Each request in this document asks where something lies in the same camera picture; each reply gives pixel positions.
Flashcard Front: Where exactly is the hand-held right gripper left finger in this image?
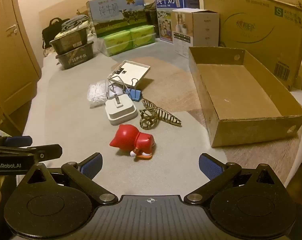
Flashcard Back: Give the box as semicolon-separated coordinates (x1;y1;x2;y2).
21;152;119;206

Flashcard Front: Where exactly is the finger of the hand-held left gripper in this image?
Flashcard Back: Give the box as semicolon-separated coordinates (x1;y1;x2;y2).
0;144;63;161
0;135;33;147

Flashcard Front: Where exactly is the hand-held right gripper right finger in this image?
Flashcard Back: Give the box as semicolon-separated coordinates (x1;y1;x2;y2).
183;153;283;206

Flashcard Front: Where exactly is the red toy figurine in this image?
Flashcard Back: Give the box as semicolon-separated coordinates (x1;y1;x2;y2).
109;124;154;160

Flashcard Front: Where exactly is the white square night light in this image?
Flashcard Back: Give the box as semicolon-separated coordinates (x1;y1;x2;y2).
105;94;138;126

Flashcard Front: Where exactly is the striped hair claw clip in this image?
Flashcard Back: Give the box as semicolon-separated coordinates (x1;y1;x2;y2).
139;98;183;131

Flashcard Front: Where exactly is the white cloth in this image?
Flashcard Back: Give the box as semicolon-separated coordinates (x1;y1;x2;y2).
87;79;109;109

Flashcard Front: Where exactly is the shallow cardboard box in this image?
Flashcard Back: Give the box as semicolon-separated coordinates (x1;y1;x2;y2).
188;46;302;148

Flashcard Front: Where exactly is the blue binder clip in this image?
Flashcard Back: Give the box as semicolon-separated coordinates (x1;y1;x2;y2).
125;78;143;102

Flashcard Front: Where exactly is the metal wire holder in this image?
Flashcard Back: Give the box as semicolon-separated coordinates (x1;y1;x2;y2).
106;75;128;99

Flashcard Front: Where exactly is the white square tray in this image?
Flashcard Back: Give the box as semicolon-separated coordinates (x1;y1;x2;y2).
108;60;151;90

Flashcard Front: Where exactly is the black food box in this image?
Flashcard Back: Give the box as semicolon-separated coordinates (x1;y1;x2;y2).
49;26;88;55
55;41;95;70

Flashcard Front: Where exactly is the black laptop bag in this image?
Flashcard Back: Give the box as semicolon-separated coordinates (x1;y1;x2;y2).
42;17;71;49

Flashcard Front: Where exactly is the green tissue pack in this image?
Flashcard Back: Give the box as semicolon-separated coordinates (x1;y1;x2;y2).
103;30;132;43
105;40;134;57
130;25;156;37
132;34;157;48

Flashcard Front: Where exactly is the white product box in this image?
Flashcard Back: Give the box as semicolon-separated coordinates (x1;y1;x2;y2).
171;8;220;59

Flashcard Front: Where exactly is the large cardboard box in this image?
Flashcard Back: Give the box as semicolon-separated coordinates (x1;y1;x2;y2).
202;0;302;92

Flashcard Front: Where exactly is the milk box with cow picture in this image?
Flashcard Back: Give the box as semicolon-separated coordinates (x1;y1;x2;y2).
85;0;148;38

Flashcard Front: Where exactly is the dark box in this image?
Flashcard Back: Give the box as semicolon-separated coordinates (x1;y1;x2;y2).
143;2;158;26

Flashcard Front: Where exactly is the blue milk carton box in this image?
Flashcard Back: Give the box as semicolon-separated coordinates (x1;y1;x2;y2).
154;0;200;45

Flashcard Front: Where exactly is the grey folded strap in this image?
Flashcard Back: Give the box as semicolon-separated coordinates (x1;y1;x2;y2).
62;15;89;32

